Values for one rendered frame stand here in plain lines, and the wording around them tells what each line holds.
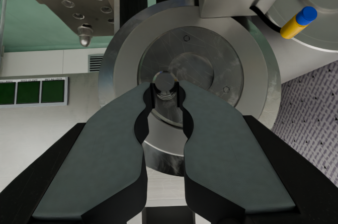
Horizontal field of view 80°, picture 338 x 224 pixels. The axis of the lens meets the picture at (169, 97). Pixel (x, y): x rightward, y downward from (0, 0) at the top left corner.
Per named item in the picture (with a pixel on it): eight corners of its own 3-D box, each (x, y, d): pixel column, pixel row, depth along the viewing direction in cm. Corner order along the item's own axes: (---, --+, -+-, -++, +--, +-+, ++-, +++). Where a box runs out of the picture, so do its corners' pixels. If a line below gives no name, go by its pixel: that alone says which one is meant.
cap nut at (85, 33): (89, 25, 50) (89, 43, 49) (95, 32, 53) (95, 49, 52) (74, 26, 50) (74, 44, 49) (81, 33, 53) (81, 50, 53)
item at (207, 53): (266, 86, 14) (178, 150, 14) (255, 91, 16) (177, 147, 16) (201, 6, 15) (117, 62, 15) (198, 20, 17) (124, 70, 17)
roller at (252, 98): (293, 44, 15) (228, 188, 14) (218, 97, 41) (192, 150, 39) (157, -18, 16) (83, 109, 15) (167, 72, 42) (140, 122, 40)
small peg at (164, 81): (180, 75, 11) (171, 97, 11) (179, 85, 14) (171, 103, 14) (158, 66, 12) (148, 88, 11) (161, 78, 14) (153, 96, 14)
